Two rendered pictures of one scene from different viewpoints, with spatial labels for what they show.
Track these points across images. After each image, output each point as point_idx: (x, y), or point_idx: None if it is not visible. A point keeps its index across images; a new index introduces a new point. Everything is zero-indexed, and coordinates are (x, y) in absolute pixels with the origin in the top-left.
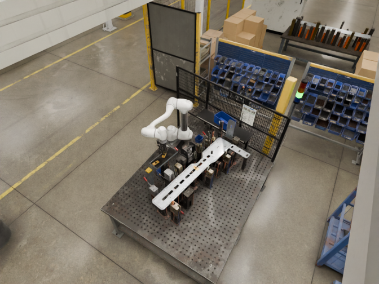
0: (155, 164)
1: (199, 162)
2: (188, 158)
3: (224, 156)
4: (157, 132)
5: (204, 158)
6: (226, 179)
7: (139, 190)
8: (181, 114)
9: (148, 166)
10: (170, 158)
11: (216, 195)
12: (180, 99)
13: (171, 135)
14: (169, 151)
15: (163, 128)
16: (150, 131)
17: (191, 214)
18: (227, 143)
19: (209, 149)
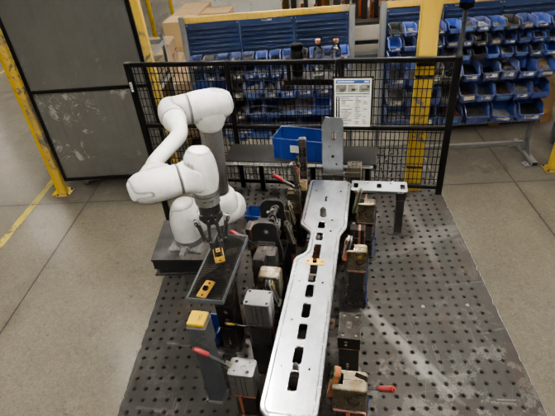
0: (206, 292)
1: (310, 244)
2: (281, 246)
3: (358, 209)
4: (187, 167)
5: (316, 233)
6: (383, 268)
7: (175, 414)
8: (209, 139)
9: (163, 335)
10: (239, 260)
11: (395, 314)
12: (194, 91)
13: (191, 222)
14: (225, 246)
15: (204, 148)
16: (163, 172)
17: (376, 397)
18: (339, 185)
19: (310, 210)
